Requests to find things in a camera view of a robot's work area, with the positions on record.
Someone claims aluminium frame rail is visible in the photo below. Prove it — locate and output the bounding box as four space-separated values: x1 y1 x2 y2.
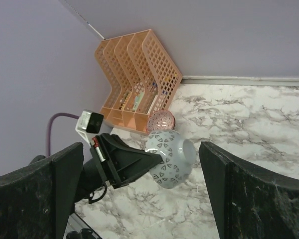
181 76 299 87

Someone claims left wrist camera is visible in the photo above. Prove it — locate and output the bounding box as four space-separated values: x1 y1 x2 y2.
75 110 104 144

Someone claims grey white patterned bowl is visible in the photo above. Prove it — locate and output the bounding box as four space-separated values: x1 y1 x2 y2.
145 129 197 189

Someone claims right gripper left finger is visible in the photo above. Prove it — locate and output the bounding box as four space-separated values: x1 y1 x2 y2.
0 142 84 239

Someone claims pink patterned bowl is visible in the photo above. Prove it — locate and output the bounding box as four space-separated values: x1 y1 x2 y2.
146 110 175 133

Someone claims orange plastic file organizer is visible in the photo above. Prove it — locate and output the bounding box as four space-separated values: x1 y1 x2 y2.
94 29 183 134

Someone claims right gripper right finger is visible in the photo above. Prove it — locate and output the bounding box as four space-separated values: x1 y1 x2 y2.
199 142 299 239

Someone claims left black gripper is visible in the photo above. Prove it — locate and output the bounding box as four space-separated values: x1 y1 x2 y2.
74 133 162 204

